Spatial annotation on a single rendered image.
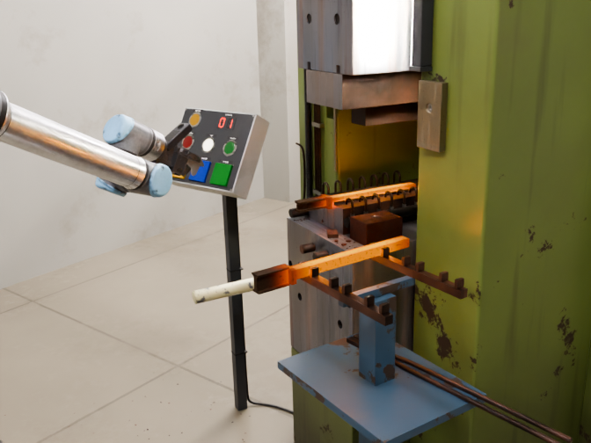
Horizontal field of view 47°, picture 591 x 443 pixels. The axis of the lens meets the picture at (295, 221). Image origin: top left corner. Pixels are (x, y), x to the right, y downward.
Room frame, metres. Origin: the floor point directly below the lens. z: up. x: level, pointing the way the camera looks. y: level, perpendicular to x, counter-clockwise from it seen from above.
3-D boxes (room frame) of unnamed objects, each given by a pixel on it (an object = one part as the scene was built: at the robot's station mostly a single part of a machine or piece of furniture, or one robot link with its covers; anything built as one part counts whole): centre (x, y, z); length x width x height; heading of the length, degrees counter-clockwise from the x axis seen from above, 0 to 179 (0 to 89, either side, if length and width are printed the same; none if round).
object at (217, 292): (2.17, 0.15, 0.62); 0.44 x 0.05 x 0.05; 117
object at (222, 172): (2.20, 0.24, 1.01); 0.07 x 0.05 x 0.07; 52
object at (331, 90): (2.00, -0.27, 1.32); 0.42 x 0.20 x 0.10; 117
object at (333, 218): (2.00, -0.27, 0.96); 0.42 x 0.20 x 0.09; 117
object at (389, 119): (2.00, -0.32, 1.24); 0.30 x 0.07 x 0.06; 117
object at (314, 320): (1.95, -0.31, 0.69); 0.56 x 0.38 x 0.45; 117
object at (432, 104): (1.68, -0.35, 1.27); 0.09 x 0.02 x 0.17; 27
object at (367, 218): (1.77, -0.22, 0.95); 0.12 x 0.09 x 0.07; 117
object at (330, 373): (1.39, -0.18, 0.70); 0.40 x 0.30 x 0.02; 33
